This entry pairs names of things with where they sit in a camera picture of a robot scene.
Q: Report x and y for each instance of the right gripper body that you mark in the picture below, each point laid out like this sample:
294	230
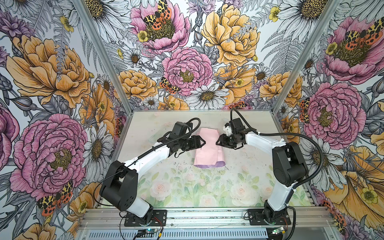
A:
230	141

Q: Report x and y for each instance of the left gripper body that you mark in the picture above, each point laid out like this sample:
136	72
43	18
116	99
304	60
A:
189	143

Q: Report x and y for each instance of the purple wrapping paper sheet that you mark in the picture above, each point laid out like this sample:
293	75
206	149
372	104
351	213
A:
210	155

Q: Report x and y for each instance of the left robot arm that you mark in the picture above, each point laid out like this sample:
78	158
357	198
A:
120	187

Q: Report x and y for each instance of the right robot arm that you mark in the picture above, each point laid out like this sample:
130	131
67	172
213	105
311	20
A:
289	166

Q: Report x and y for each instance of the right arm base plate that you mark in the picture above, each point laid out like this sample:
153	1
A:
266	217

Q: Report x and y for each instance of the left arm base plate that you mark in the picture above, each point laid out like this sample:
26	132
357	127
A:
154	218

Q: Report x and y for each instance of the aluminium front rail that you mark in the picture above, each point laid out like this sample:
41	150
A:
305	223

